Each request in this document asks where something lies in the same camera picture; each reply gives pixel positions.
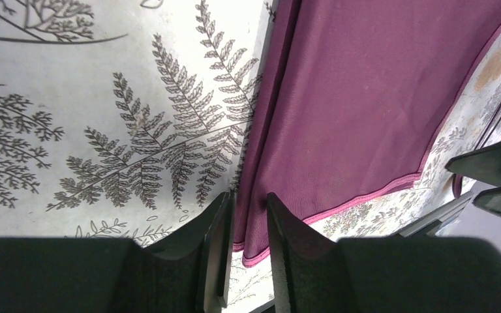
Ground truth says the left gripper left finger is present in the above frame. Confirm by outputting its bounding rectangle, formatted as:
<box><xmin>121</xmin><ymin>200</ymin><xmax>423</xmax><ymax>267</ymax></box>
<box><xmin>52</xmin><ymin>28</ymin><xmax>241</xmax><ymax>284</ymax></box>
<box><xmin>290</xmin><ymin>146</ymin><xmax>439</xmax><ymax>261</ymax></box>
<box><xmin>0</xmin><ymin>192</ymin><xmax>234</xmax><ymax>312</ymax></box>

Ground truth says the purple plastic spoon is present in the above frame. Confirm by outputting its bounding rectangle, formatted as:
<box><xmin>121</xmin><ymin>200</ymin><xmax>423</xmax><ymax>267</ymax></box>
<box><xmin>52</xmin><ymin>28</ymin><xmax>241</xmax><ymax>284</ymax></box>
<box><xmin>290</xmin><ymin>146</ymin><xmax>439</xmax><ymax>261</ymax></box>
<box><xmin>451</xmin><ymin>101</ymin><xmax>501</xmax><ymax>199</ymax></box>

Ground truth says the floral tablecloth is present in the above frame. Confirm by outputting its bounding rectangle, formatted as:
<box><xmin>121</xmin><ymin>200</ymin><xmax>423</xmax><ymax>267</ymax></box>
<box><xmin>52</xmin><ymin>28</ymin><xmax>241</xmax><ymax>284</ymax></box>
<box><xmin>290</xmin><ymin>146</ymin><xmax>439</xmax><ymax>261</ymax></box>
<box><xmin>0</xmin><ymin>1</ymin><xmax>501</xmax><ymax>312</ymax></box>

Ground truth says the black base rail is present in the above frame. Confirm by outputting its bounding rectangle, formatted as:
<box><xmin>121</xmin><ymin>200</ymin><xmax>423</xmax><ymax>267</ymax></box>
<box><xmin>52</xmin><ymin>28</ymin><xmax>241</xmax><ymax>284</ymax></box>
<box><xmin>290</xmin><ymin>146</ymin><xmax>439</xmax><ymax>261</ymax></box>
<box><xmin>267</xmin><ymin>193</ymin><xmax>470</xmax><ymax>312</ymax></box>

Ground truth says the purple cloth napkin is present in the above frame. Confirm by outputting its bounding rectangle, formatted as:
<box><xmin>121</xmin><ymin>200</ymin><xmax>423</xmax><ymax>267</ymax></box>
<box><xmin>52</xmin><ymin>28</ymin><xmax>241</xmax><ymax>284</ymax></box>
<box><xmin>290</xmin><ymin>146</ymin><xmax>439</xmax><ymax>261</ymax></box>
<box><xmin>234</xmin><ymin>1</ymin><xmax>501</xmax><ymax>268</ymax></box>

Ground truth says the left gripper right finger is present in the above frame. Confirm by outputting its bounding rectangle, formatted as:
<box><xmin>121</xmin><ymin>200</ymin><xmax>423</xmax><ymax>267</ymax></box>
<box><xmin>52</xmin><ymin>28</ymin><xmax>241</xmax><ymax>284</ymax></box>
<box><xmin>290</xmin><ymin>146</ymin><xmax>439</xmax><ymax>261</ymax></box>
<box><xmin>267</xmin><ymin>193</ymin><xmax>501</xmax><ymax>312</ymax></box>

